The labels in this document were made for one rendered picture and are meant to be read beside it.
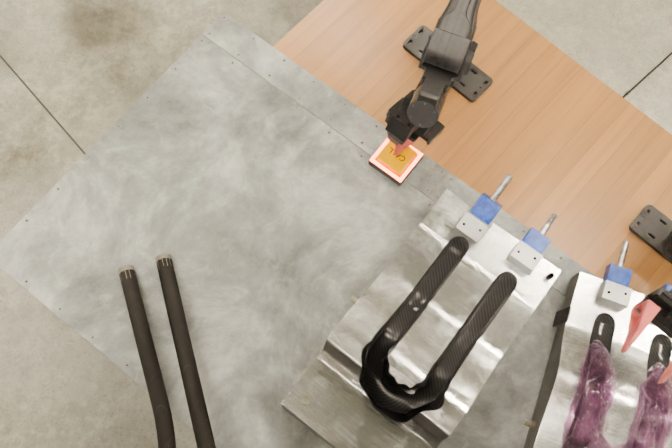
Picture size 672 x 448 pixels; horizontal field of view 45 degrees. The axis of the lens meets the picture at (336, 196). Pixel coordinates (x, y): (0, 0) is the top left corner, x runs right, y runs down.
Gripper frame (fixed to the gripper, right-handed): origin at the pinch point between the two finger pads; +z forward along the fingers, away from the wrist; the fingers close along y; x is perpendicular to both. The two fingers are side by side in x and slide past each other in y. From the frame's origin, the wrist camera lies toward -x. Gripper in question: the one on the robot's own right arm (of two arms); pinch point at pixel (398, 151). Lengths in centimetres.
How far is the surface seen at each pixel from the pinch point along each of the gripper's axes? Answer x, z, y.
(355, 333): -35.9, 9.2, 15.8
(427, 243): -13.8, 2.7, 15.9
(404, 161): -0.1, 1.2, 2.0
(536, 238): -3.5, -5.0, 31.3
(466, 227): -10.7, -3.3, 19.9
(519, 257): -9.0, -3.5, 30.7
